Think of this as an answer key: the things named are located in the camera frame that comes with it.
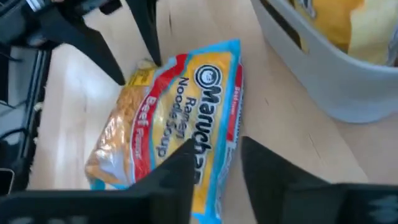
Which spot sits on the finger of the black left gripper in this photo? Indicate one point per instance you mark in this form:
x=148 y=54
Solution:
x=146 y=25
x=84 y=40

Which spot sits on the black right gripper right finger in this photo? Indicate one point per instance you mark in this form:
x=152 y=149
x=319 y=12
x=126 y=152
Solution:
x=280 y=193

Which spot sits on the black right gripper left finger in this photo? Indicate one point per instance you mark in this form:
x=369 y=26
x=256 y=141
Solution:
x=168 y=193

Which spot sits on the blue beef ramen pack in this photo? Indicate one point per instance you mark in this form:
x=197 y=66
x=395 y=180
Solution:
x=186 y=102

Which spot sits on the yellow creamy chicken ramen pack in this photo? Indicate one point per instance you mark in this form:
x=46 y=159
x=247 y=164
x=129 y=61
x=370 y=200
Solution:
x=335 y=21
x=376 y=34

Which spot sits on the pale grey plastic bin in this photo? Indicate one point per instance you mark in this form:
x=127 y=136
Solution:
x=326 y=87

